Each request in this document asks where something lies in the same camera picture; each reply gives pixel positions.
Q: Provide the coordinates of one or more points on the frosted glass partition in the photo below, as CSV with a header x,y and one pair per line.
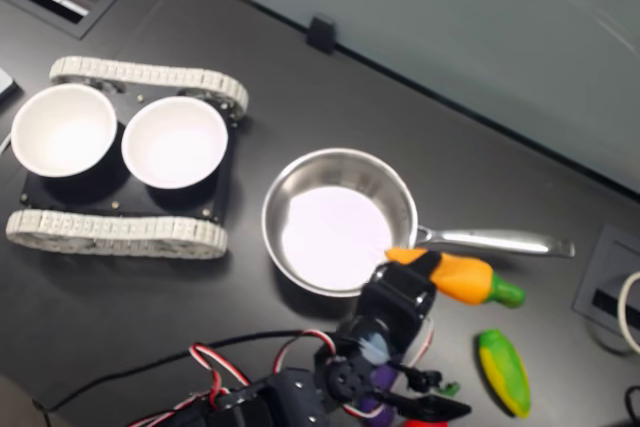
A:
x,y
450,22

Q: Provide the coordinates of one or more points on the black partition clamp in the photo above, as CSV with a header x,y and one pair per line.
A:
x,y
321,34

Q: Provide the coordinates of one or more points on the yellow green toy corn cob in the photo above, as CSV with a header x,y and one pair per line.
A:
x,y
505,372

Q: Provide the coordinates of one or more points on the small white-tracked vehicle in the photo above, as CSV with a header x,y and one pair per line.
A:
x,y
100,232

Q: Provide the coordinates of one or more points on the purple toy aubergine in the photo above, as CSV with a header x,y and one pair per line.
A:
x,y
384,377

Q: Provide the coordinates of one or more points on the orange toy carrot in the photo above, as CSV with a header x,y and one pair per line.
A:
x,y
465,279

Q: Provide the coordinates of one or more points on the white bowl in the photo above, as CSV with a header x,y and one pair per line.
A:
x,y
175,142
65,132

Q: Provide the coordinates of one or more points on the red toy chilli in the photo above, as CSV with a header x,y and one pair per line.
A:
x,y
425,423

